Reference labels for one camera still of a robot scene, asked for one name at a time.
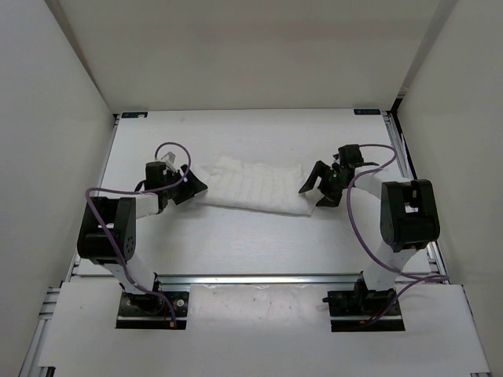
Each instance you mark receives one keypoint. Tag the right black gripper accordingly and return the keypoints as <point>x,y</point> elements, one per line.
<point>319,170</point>

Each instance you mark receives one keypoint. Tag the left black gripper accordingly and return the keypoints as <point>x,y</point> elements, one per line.
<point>191,187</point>

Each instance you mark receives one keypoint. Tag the white pleated skirt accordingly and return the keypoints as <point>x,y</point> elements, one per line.
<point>253,186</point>

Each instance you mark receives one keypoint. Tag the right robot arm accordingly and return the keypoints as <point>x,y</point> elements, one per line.
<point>408,223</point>

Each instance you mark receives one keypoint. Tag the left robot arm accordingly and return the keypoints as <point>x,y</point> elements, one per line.
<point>107,236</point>

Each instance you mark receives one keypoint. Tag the right blue corner label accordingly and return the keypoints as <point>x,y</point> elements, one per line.
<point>366,111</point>

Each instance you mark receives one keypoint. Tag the blue corner label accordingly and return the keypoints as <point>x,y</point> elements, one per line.
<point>366,111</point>
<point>134,115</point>

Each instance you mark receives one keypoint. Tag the left blue corner label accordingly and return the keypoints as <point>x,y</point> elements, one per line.
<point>134,115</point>

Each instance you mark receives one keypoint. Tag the white front cover board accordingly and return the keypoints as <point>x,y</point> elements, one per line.
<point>279,330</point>

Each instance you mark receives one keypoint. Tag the aluminium table frame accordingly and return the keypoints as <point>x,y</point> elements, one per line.
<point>286,263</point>

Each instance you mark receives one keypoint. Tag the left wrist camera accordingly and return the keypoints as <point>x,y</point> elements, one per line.
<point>159,173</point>

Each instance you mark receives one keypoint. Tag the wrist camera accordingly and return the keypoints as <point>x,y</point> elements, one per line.
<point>349,157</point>
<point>159,173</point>

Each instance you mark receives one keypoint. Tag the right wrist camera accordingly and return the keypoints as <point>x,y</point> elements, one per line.
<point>349,157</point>

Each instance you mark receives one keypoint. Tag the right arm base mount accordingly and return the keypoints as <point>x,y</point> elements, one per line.
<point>364,310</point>

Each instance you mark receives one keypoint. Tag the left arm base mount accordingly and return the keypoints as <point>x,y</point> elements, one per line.
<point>152,313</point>

